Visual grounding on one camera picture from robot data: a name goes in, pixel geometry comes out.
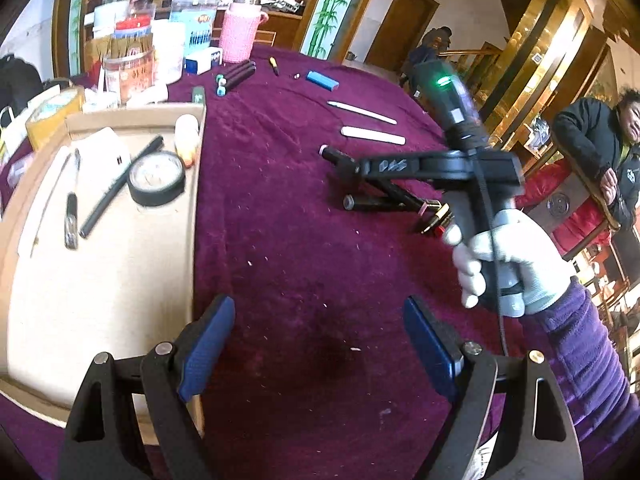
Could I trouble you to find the wooden chair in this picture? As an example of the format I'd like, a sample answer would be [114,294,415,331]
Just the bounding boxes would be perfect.
[542,160,623,233]

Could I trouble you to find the gold pillar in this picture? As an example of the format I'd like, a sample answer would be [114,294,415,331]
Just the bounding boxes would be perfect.
[477,0,596,153]

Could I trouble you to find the white curved sheath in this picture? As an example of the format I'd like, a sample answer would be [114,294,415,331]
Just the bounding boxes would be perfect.
[340,125,407,146]

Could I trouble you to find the black marker grey cap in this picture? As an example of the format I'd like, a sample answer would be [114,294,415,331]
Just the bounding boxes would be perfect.
[342,195,427,212]

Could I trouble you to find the black tape roll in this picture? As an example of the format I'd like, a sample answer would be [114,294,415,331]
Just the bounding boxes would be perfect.
[127,151,187,208]

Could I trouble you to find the white power bank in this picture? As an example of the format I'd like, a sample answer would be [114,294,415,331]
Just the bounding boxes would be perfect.
[76,127,132,177]

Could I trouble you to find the folding knife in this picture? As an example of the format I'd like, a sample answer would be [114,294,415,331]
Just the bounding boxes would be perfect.
[63,148,82,251]

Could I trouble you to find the red jacket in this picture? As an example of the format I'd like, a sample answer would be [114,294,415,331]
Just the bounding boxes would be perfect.
[514,160,618,257]

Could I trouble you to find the wooden stair railing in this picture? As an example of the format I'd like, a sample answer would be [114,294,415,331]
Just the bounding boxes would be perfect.
[440,42,503,68]

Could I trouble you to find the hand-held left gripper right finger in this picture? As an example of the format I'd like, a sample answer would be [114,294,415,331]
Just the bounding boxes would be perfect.
[404,295,584,480]

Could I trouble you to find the bamboo painted panel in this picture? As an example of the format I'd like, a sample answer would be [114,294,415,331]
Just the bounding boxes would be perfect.
[299,0,358,61]

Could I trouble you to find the black marker white caps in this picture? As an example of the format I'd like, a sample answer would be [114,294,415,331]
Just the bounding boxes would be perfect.
[320,144,432,213]

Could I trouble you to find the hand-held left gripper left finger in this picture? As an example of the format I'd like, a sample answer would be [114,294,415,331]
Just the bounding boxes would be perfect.
[57,295,236,480]

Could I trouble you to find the blue battery pack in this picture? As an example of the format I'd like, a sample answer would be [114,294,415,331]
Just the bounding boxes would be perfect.
[305,70,340,92]

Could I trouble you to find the small blue white box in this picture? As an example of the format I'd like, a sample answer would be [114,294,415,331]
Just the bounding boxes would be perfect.
[183,47,224,75]

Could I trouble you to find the pink knitted bottle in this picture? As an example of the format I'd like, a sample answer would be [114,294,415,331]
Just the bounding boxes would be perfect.
[220,0,270,64]

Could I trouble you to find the slim black pen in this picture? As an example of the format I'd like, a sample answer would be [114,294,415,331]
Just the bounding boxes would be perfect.
[78,135,165,240]

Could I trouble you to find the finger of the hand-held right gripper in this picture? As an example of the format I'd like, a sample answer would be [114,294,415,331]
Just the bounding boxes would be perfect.
[356,154,442,184]

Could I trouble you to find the wooden counter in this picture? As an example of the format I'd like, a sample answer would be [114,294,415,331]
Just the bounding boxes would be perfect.
[255,7,307,51]

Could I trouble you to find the white bottle orange cap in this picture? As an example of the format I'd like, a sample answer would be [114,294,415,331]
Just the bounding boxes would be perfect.
[174,114,200,169]

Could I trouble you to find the yellow black pen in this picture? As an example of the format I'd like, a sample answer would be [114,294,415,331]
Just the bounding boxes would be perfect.
[420,201,454,225]

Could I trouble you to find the white curved knife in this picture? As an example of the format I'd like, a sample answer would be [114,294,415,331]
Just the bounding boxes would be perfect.
[327,100,398,125]

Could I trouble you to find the white plastic tub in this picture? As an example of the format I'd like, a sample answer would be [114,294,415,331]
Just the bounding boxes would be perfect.
[149,20,187,86]

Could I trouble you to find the cardboard box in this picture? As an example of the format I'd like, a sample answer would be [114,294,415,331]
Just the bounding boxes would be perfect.
[0,102,208,447]

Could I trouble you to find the person's right forearm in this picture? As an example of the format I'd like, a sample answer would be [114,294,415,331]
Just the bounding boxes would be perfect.
[520,280,640,466]

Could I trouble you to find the dark blue jacket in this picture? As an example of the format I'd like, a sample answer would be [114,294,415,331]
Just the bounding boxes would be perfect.
[402,26,454,88]

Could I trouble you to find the wooden door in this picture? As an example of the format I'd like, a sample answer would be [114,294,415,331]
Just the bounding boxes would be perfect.
[366,0,442,73]

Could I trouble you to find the purple velvet tablecloth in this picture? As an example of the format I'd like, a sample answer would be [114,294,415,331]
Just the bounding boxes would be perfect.
[0,44,576,480]

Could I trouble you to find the person's right hand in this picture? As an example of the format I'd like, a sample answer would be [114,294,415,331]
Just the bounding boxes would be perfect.
[442,207,576,316]

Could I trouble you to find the black cable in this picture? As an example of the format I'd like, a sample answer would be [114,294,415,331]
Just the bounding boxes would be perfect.
[472,152,512,358]

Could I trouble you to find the blue label canister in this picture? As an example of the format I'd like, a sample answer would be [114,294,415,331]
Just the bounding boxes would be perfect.
[169,0,221,59]

